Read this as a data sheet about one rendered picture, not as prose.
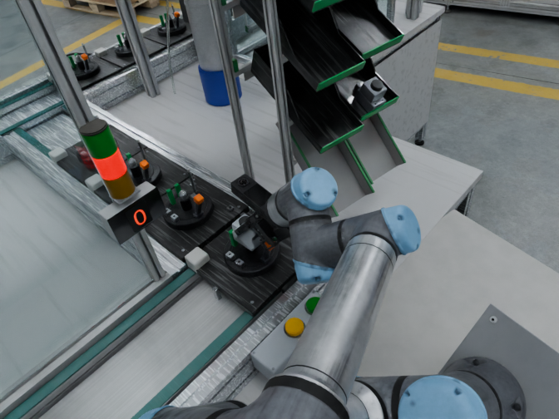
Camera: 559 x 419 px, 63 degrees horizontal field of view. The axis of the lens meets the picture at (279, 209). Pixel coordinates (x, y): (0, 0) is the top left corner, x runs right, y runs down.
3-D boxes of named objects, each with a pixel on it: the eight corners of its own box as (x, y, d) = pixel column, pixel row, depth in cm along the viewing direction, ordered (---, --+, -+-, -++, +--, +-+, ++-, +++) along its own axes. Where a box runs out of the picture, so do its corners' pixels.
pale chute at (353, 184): (366, 194, 123) (375, 191, 119) (329, 219, 118) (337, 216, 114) (314, 103, 122) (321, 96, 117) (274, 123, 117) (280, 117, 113)
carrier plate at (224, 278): (320, 253, 115) (319, 247, 113) (253, 317, 104) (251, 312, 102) (253, 213, 128) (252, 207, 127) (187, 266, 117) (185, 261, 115)
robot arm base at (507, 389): (546, 409, 79) (533, 419, 72) (483, 460, 84) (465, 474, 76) (479, 339, 88) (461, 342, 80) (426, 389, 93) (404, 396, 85)
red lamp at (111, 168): (131, 170, 88) (123, 149, 85) (110, 184, 86) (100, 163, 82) (117, 160, 91) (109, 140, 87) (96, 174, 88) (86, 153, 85)
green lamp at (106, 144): (123, 149, 85) (113, 126, 81) (99, 163, 82) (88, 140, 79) (108, 140, 87) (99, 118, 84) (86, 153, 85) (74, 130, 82)
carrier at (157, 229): (249, 210, 129) (242, 176, 120) (183, 263, 117) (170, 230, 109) (195, 178, 142) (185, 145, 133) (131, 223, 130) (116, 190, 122)
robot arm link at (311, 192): (304, 212, 74) (296, 162, 76) (277, 228, 83) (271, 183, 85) (345, 210, 77) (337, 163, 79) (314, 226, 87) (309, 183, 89)
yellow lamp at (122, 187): (140, 189, 91) (131, 170, 88) (119, 203, 89) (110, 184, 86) (126, 179, 94) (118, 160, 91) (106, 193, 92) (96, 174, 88)
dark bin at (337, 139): (361, 130, 110) (371, 111, 104) (320, 155, 105) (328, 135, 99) (291, 52, 118) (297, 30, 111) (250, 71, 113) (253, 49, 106)
